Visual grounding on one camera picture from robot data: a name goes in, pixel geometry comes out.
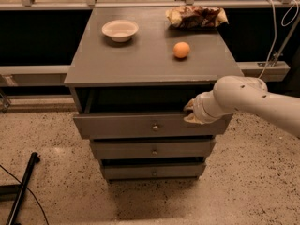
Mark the grey top drawer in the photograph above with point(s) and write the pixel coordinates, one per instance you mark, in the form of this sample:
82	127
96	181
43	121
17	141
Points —
128	125

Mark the grey drawer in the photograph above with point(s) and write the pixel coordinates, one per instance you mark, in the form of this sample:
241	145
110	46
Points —
161	148
148	172
128	125

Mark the metal railing frame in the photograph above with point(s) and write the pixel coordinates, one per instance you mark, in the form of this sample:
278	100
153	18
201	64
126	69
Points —
39	38

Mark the grey bottom drawer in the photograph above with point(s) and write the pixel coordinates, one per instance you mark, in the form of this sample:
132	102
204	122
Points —
148	172

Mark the orange fruit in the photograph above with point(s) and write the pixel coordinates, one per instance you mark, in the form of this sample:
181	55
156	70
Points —
181	50

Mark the grey drawer cabinet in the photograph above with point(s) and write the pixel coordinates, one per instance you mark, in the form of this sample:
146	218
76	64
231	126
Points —
143	76

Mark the crumpled chip bag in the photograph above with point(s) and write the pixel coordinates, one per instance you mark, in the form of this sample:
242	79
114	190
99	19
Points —
189	17

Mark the black stand leg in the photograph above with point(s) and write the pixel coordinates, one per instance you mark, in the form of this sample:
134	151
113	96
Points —
16	192

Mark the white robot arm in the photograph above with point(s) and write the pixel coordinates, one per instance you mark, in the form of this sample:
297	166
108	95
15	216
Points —
246	94

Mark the white bowl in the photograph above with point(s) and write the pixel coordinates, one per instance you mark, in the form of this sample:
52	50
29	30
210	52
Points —
120	30

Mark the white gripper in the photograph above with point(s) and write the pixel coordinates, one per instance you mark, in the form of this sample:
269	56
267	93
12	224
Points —
199	111

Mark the grey middle drawer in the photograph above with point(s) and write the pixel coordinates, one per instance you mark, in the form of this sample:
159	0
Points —
161	148

